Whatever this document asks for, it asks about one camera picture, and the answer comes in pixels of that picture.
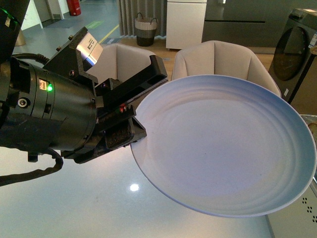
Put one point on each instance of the beige chair left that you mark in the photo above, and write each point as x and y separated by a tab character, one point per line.
121	62

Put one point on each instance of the woven laundry basket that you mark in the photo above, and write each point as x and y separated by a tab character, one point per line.
145	30

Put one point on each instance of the grey curtain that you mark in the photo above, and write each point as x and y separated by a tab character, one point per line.
129	10

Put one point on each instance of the beige chair right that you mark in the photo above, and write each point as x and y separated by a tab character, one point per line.
223	58

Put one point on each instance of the dark front-load washing machine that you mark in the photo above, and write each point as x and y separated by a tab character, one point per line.
292	57

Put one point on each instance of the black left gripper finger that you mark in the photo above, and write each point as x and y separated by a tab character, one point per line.
118	135

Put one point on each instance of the beige chair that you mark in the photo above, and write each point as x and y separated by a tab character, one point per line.
223	58
121	62

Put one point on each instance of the gold plant pot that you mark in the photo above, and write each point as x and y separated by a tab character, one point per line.
20	40

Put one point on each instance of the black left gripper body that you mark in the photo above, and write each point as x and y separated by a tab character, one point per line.
115	101

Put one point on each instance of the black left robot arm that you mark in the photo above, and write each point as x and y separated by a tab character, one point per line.
79	101

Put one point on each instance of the white tall cabinet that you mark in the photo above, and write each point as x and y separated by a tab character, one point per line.
184	23

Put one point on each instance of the light blue plate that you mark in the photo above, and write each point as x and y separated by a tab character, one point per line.
224	146

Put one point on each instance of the brown bread slice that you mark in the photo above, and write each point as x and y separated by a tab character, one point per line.
313	128

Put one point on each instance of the grey kitchen counter cabinet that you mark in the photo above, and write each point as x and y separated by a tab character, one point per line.
251	23

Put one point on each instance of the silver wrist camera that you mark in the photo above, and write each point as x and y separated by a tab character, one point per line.
90	49

